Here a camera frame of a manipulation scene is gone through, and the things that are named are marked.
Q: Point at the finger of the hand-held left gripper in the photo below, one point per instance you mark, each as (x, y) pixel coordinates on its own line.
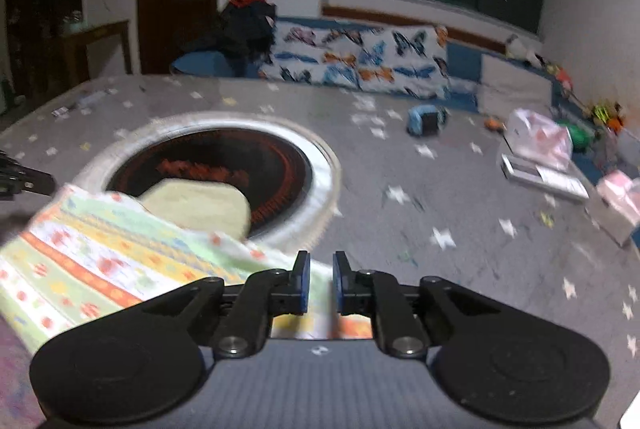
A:
(30, 179)

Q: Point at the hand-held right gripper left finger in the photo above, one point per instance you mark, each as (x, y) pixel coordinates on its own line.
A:
(302, 281)

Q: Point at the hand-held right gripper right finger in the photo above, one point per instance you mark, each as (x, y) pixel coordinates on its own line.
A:
(342, 281)

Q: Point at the colourful patterned baby garment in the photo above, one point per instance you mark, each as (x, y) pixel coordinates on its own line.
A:
(100, 259)

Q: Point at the pile of dark clothes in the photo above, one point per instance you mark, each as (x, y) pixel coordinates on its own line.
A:
(240, 29)

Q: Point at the grey star-print tablecloth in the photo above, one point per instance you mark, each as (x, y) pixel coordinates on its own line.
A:
(450, 269)

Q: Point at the wooden side table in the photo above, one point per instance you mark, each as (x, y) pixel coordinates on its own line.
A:
(95, 39)

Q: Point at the round built-in induction cooker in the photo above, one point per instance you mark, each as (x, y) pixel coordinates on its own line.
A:
(200, 159)

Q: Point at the dark wooden cabinet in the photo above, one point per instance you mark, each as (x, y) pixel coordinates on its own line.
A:
(35, 19)

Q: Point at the blue toy smartwatch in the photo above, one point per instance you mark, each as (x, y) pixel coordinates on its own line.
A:
(425, 121)

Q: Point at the small orange toy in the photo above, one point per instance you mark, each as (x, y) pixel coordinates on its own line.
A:
(492, 125)

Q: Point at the white flat electronic device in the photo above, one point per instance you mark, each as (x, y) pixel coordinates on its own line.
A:
(545, 179)

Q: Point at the white pink-print plastic bag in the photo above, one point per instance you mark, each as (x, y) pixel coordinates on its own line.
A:
(540, 139)

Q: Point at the blue sofa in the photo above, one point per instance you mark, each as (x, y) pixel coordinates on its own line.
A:
(462, 61)

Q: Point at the plain grey cushion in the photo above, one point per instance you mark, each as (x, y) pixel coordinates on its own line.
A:
(515, 84)

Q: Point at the green ball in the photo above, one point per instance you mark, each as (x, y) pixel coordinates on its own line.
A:
(580, 136)

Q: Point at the pink tissue pack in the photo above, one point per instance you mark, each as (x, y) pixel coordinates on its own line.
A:
(617, 204)

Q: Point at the black and white plush toy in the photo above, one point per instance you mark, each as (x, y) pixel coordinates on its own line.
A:
(522, 50)

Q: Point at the orange plush toy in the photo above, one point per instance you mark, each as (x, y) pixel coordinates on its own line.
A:
(562, 78)

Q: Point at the clear plastic container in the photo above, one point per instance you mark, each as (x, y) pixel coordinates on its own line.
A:
(625, 149)

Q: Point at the pile of small colourful toys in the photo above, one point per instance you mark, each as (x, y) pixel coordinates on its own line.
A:
(607, 116)

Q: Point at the white paper sheet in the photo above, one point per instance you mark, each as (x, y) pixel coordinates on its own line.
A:
(632, 419)

